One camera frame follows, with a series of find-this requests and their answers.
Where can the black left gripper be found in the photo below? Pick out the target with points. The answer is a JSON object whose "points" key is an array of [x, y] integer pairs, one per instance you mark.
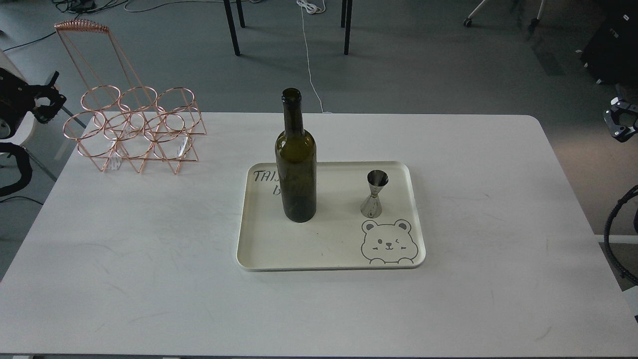
{"points": [[17, 97]]}

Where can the steel double jigger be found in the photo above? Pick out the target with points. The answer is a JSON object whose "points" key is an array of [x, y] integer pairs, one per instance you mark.
{"points": [[371, 207]]}

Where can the copper wire bottle rack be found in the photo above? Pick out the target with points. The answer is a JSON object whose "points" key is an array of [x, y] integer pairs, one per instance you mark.
{"points": [[132, 123]]}

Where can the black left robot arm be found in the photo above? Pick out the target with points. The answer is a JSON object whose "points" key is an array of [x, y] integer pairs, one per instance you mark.
{"points": [[20, 156]]}

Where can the office chair wheeled base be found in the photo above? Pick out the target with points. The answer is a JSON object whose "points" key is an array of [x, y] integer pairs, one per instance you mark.
{"points": [[515, 11]]}

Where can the cream bear serving tray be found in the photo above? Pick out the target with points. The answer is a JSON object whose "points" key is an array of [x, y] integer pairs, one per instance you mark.
{"points": [[338, 237]]}

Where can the dark green wine bottle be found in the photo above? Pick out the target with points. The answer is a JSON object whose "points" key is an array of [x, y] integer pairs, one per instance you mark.
{"points": [[296, 158]]}

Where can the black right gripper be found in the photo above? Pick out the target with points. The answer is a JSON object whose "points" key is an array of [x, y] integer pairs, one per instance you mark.
{"points": [[612, 117]]}

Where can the black equipment case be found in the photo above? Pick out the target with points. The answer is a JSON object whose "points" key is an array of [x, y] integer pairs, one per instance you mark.
{"points": [[611, 55]]}

